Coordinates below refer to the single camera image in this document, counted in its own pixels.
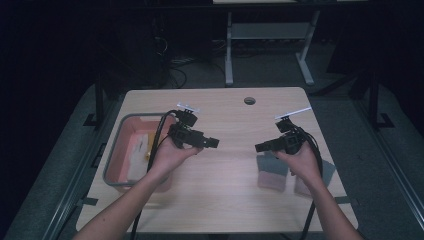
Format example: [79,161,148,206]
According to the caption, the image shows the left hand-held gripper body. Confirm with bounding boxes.
[167,101,210,150]

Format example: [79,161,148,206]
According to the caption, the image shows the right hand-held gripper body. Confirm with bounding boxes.
[274,106,313,156]

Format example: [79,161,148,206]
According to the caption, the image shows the beige glove with orange animal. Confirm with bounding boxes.
[139,132,158,183]

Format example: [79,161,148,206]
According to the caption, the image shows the beige glove with orange fingers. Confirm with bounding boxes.
[127,133,145,183]

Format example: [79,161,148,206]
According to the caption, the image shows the pink basket with grey rim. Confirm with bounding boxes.
[102,112,175,194]

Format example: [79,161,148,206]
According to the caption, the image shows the person's right hand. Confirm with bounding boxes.
[272,143,324,192]

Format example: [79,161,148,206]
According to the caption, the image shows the person's left hand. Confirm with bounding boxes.
[146,136,203,180]

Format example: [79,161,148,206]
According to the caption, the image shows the black tape strip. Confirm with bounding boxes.
[76,197,100,207]
[334,196,360,206]

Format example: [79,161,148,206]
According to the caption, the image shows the black metal stand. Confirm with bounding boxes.
[83,73,105,128]
[367,70,395,130]

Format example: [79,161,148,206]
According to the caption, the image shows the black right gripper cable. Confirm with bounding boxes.
[292,125,325,240]

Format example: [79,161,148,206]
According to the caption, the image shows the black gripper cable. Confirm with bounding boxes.
[129,109,182,240]
[292,125,325,240]

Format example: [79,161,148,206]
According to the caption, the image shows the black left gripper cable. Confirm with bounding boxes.
[129,109,182,240]

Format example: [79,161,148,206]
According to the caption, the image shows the cables on floor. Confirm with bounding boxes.
[167,57,198,90]

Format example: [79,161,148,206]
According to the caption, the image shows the grey metal rail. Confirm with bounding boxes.
[352,99,424,232]
[42,99,125,240]

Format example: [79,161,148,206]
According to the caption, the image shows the white metal table frame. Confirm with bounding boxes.
[224,9,321,86]

